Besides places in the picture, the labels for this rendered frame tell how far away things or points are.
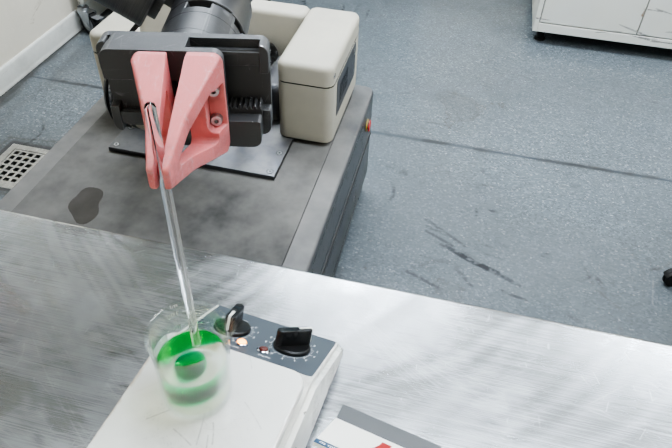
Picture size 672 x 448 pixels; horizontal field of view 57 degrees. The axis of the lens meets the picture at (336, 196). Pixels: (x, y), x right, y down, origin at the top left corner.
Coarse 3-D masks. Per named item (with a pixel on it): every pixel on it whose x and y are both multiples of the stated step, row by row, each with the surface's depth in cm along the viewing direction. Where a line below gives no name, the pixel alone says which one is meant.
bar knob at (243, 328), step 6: (234, 306) 54; (240, 306) 55; (228, 312) 53; (234, 312) 53; (240, 312) 54; (234, 318) 52; (240, 318) 54; (240, 324) 54; (246, 324) 55; (240, 330) 53; (246, 330) 53; (234, 336) 53; (240, 336) 53
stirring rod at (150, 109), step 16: (160, 128) 31; (160, 144) 31; (160, 160) 32; (160, 176) 33; (176, 224) 35; (176, 240) 36; (176, 256) 37; (192, 304) 40; (192, 320) 41; (192, 336) 42
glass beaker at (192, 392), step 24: (168, 312) 42; (216, 312) 42; (144, 336) 40; (168, 336) 43; (216, 360) 40; (168, 384) 40; (192, 384) 40; (216, 384) 42; (168, 408) 43; (192, 408) 42; (216, 408) 43
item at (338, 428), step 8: (336, 424) 51; (344, 424) 52; (328, 432) 50; (336, 432) 50; (344, 432) 50; (352, 432) 51; (360, 432) 51; (328, 440) 48; (336, 440) 49; (344, 440) 49; (352, 440) 49; (360, 440) 50; (368, 440) 50; (376, 440) 51
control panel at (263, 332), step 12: (252, 324) 56; (264, 324) 56; (276, 324) 57; (252, 336) 53; (264, 336) 54; (312, 336) 56; (240, 348) 51; (252, 348) 51; (312, 348) 53; (324, 348) 54; (264, 360) 50; (276, 360) 50; (288, 360) 50; (300, 360) 51; (312, 360) 51; (300, 372) 49; (312, 372) 49
